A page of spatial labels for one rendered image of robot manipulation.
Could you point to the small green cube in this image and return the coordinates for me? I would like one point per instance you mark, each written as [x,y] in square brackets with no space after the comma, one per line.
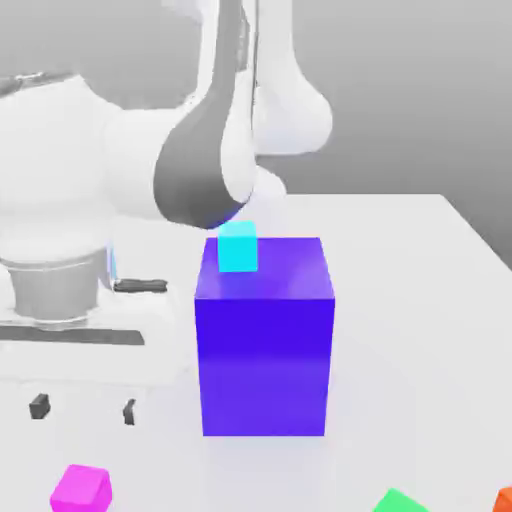
[400,503]

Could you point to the small cyan cube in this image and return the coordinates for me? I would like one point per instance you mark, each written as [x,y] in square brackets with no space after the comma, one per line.
[238,252]

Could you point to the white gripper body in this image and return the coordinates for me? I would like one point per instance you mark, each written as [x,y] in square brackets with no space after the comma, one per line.
[80,360]

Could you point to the small orange cube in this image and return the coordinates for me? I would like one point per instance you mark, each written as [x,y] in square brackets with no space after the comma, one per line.
[504,500]

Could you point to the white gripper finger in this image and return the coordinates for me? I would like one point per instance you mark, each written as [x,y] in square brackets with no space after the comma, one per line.
[40,406]
[128,412]

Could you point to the large purple box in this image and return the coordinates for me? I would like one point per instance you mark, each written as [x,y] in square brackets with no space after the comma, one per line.
[264,360]

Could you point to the small magenta cube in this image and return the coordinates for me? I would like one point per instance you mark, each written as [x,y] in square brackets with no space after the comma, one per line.
[80,490]

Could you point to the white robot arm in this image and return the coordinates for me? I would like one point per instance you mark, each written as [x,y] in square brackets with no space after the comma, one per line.
[60,160]

